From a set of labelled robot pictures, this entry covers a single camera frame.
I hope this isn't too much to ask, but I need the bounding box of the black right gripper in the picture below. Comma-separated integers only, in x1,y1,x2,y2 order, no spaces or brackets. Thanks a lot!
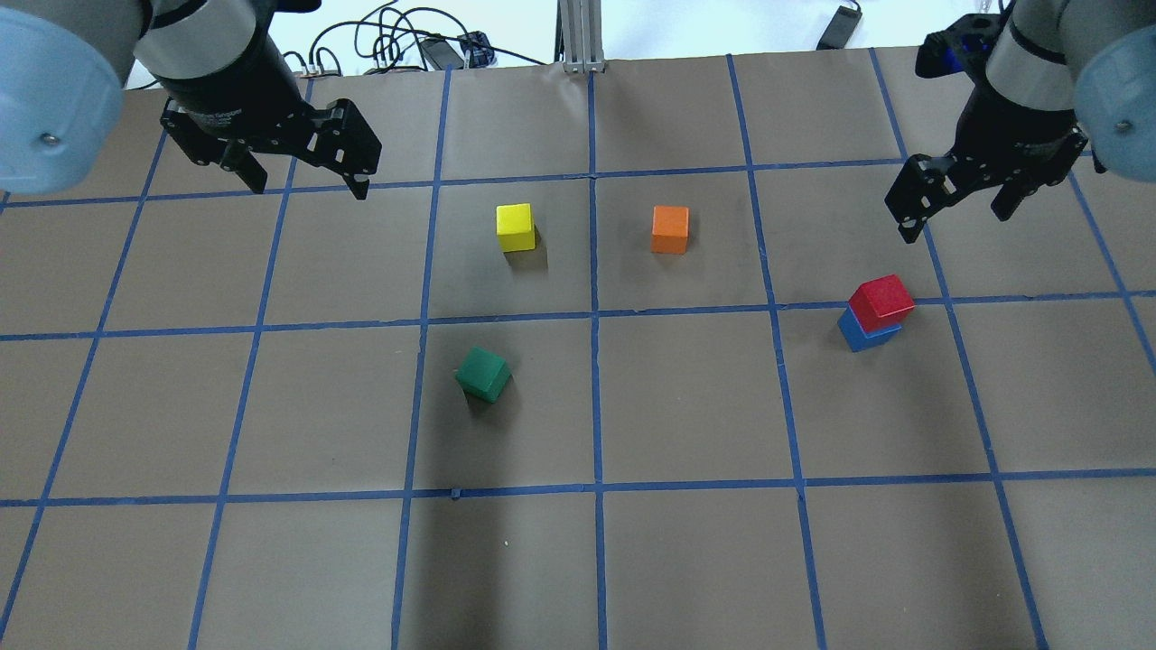
884,79,1089,246

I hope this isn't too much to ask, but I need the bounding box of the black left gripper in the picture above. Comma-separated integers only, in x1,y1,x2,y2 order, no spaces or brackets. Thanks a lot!
145,25,381,200

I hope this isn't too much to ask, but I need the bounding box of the red wooden block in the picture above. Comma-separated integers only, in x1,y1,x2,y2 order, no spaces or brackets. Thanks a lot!
849,274,916,333

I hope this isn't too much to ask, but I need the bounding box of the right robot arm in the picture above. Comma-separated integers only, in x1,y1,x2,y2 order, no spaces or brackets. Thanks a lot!
885,1,1155,244

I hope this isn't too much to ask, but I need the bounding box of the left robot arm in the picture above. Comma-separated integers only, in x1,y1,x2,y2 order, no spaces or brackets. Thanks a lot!
1,1,381,200

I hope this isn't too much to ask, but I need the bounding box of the blue wooden block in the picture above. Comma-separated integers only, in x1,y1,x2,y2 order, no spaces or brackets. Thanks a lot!
837,306,901,353

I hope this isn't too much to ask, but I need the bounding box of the yellow wooden block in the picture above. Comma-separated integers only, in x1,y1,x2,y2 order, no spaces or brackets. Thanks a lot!
495,204,536,254

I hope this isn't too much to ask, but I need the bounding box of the green wooden block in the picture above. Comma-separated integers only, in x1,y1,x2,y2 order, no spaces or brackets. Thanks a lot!
454,347,512,404

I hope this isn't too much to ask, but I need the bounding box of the orange wooden block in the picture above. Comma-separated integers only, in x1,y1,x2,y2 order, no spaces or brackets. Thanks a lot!
649,205,690,254

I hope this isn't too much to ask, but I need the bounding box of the black power adapter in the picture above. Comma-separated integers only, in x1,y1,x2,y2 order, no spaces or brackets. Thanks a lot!
418,36,465,71

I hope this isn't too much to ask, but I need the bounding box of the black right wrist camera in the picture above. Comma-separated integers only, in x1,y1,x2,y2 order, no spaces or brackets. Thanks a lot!
914,13,1006,83

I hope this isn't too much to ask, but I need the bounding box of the black cable bundle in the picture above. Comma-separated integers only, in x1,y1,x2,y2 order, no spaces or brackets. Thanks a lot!
275,0,547,82

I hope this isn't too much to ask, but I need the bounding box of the aluminium frame post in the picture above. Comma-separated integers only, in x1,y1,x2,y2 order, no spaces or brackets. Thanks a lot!
557,0,606,74

